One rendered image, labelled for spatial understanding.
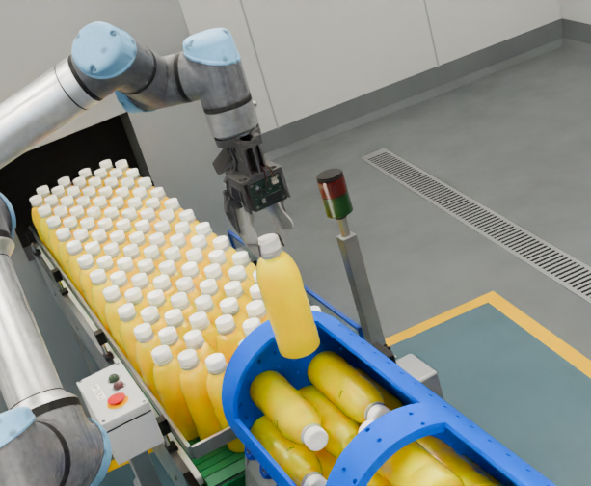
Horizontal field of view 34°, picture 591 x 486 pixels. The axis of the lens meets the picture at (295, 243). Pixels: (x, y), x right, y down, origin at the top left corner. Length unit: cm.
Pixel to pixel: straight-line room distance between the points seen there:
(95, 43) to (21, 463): 56
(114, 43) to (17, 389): 53
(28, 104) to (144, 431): 78
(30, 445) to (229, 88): 57
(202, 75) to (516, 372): 238
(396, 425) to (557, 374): 219
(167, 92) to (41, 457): 55
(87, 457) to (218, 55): 61
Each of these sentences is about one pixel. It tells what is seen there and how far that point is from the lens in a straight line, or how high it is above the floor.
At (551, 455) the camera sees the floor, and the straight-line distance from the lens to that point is 325.
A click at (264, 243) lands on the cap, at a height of 143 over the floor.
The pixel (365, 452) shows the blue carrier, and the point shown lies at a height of 122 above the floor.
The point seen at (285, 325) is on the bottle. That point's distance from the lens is 162.
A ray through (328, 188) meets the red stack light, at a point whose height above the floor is 124.
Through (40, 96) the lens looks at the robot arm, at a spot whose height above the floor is 178.
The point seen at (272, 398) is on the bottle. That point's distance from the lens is 172.
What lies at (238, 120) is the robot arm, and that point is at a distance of 146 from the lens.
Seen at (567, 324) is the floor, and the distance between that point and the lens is 383.
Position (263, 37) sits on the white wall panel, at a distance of 606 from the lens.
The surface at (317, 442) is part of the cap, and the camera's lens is 165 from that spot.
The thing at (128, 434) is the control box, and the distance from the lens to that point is 195.
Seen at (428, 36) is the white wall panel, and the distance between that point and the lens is 649.
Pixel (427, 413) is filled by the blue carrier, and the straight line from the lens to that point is 145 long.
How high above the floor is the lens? 208
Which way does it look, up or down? 25 degrees down
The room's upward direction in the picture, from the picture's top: 17 degrees counter-clockwise
